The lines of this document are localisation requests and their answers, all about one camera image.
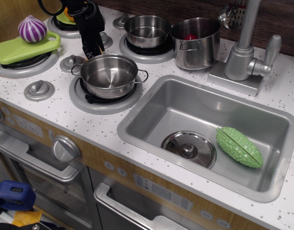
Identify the hanging metal grater utensil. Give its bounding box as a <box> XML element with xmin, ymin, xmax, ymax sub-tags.
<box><xmin>218</xmin><ymin>0</ymin><xmax>246</xmax><ymax>30</ymax></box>

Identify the grey stove knob middle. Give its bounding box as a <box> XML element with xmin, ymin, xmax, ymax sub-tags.
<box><xmin>60</xmin><ymin>55</ymin><xmax>86</xmax><ymax>73</ymax></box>

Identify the orange toy pumpkin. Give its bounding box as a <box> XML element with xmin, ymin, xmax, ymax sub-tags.
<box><xmin>64</xmin><ymin>7</ymin><xmax>77</xmax><ymax>21</ymax></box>

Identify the steel pan with two handles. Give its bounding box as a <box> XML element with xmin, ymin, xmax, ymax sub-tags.
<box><xmin>71</xmin><ymin>54</ymin><xmax>146</xmax><ymax>99</ymax></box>

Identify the blue clamp tool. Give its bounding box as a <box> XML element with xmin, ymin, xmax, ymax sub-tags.
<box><xmin>0</xmin><ymin>180</ymin><xmax>36</xmax><ymax>212</ymax></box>

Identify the green toy plate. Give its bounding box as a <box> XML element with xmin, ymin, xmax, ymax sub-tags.
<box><xmin>56</xmin><ymin>8</ymin><xmax>76</xmax><ymax>25</ymax></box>

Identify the silver oven door handle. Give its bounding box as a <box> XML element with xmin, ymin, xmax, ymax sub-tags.
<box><xmin>0</xmin><ymin>130</ymin><xmax>80</xmax><ymax>185</ymax></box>

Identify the back left stove burner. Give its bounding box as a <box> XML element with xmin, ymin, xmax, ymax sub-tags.
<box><xmin>47</xmin><ymin>16</ymin><xmax>81</xmax><ymax>39</ymax></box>

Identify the grey stove knob front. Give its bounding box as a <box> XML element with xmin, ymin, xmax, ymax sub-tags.
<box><xmin>24</xmin><ymin>80</ymin><xmax>55</xmax><ymax>102</ymax></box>

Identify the front left stove burner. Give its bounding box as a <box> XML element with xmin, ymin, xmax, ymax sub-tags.
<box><xmin>0</xmin><ymin>49</ymin><xmax>59</xmax><ymax>79</ymax></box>

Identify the purple striped toy onion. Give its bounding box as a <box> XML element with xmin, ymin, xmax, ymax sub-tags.
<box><xmin>18</xmin><ymin>15</ymin><xmax>47</xmax><ymax>43</ymax></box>

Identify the red toy item in pot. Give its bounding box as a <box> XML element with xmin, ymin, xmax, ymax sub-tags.
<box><xmin>183</xmin><ymin>34</ymin><xmax>198</xmax><ymax>40</ymax></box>

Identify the grey stove knob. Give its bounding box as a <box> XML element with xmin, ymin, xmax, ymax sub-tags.
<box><xmin>113</xmin><ymin>13</ymin><xmax>130</xmax><ymax>30</ymax></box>
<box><xmin>100</xmin><ymin>32</ymin><xmax>113</xmax><ymax>49</ymax></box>
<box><xmin>60</xmin><ymin>55</ymin><xmax>86</xmax><ymax>73</ymax></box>
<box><xmin>24</xmin><ymin>80</ymin><xmax>55</xmax><ymax>102</ymax></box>

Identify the back right stove burner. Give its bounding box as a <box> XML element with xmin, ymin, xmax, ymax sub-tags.
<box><xmin>119</xmin><ymin>34</ymin><xmax>174</xmax><ymax>64</ymax></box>

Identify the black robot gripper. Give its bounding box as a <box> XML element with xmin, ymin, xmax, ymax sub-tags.
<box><xmin>62</xmin><ymin>0</ymin><xmax>105</xmax><ymax>59</ymax></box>

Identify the front right stove burner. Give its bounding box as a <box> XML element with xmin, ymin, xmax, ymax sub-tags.
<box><xmin>69</xmin><ymin>77</ymin><xmax>143</xmax><ymax>115</ymax></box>

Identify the green plastic cutting board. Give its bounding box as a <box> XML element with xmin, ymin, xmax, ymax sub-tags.
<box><xmin>0</xmin><ymin>31</ymin><xmax>61</xmax><ymax>65</ymax></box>

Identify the stove burner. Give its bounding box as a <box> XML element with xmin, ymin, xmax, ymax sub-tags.
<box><xmin>47</xmin><ymin>16</ymin><xmax>81</xmax><ymax>39</ymax></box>
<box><xmin>0</xmin><ymin>49</ymin><xmax>59</xmax><ymax>79</ymax></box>
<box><xmin>69</xmin><ymin>77</ymin><xmax>143</xmax><ymax>115</ymax></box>
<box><xmin>119</xmin><ymin>34</ymin><xmax>174</xmax><ymax>64</ymax></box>

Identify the tall steel stock pot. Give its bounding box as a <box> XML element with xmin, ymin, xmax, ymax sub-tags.
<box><xmin>170</xmin><ymin>18</ymin><xmax>221</xmax><ymax>70</ymax></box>

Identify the grey stove knob centre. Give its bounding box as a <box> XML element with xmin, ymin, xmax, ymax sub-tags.
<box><xmin>100</xmin><ymin>32</ymin><xmax>113</xmax><ymax>49</ymax></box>

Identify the steel pot lid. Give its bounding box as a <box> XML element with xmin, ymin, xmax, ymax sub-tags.
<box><xmin>161</xmin><ymin>131</ymin><xmax>216</xmax><ymax>169</ymax></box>

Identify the green toy bitter gourd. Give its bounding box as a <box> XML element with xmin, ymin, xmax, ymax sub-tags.
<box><xmin>216</xmin><ymin>126</ymin><xmax>263</xmax><ymax>168</ymax></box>

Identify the silver toy faucet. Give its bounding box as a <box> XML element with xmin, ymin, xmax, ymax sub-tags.
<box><xmin>207</xmin><ymin>0</ymin><xmax>282</xmax><ymax>97</ymax></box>

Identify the silver dishwasher door handle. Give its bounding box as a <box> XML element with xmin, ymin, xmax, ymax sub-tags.
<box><xmin>94</xmin><ymin>183</ymin><xmax>186</xmax><ymax>230</ymax></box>

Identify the silver oven dial knob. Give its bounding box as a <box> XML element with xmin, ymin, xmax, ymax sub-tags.
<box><xmin>51</xmin><ymin>135</ymin><xmax>81</xmax><ymax>162</ymax></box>

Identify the small steel saucepan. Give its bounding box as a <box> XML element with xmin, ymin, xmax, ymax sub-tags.
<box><xmin>124</xmin><ymin>15</ymin><xmax>171</xmax><ymax>48</ymax></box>

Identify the grey stove knob back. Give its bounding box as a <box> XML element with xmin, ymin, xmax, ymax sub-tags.
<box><xmin>113</xmin><ymin>13</ymin><xmax>130</xmax><ymax>30</ymax></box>

